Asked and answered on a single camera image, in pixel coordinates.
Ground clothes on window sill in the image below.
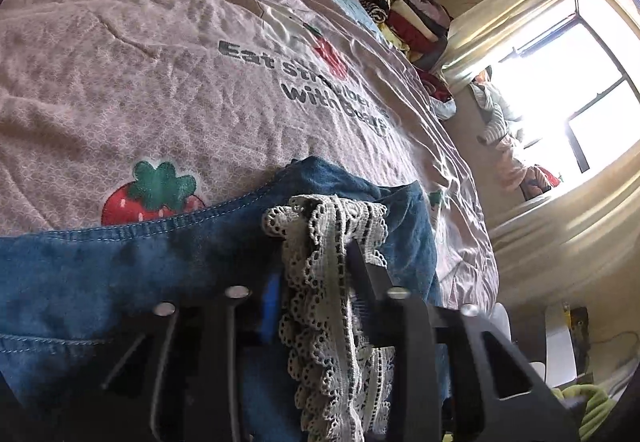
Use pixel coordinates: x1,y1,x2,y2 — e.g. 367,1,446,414
470,67,523,145

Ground pink and red cloth heap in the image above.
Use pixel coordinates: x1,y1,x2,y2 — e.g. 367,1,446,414
497,142,562,199

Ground pile of folded clothes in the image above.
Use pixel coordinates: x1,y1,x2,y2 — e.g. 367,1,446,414
336,0,457,103

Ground white plastic bag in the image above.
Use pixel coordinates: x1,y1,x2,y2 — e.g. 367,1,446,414
432,99,458,121

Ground window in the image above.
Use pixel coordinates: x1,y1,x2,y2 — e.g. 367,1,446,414
495,0,640,173

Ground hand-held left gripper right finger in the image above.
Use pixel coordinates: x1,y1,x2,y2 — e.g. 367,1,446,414
349,241,581,442

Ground pink strawberry printed duvet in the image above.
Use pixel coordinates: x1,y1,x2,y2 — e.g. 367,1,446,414
0,0,501,318

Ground blue denim pants lace trim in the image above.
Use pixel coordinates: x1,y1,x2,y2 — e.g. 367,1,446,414
0,156,453,442

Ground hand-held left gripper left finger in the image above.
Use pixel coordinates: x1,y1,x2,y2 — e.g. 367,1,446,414
75,272,284,442

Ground white furniture panel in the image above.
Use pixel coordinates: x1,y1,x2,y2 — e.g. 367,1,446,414
492,302,576,388

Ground yellow-green cloth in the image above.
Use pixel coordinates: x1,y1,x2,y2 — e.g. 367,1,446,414
560,384,618,442

